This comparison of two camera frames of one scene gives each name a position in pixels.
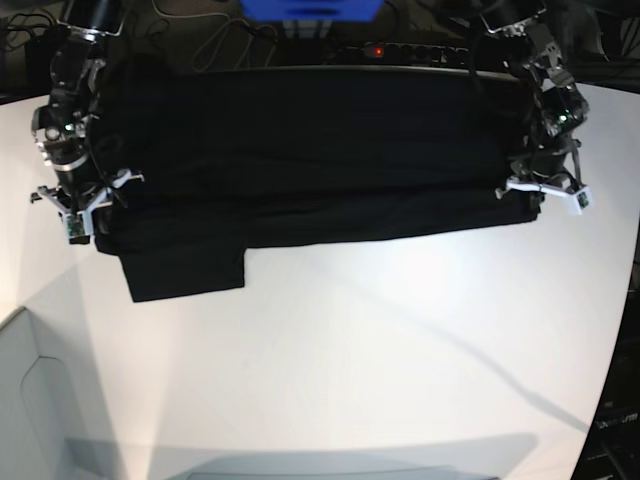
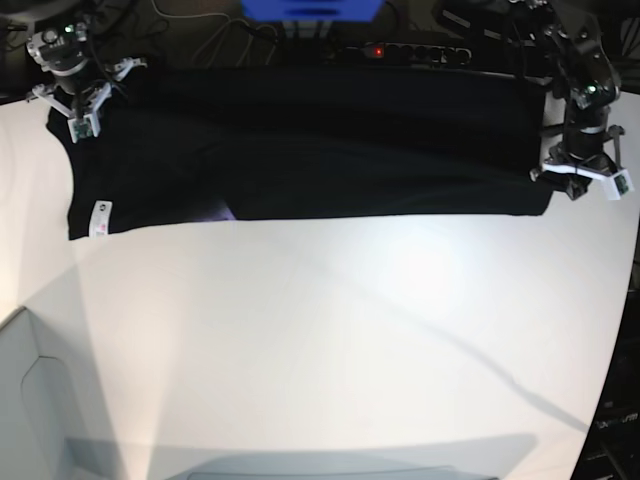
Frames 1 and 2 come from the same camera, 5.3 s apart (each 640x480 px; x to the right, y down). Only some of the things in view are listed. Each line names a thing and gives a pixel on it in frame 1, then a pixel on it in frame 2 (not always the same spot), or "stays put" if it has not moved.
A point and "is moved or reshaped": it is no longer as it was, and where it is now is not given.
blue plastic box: x=311 y=10 stays put
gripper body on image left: x=78 y=191 → x=83 y=92
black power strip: x=406 y=52 stays put
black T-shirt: x=206 y=164 is moved or reshaped
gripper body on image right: x=550 y=168 → x=592 y=152
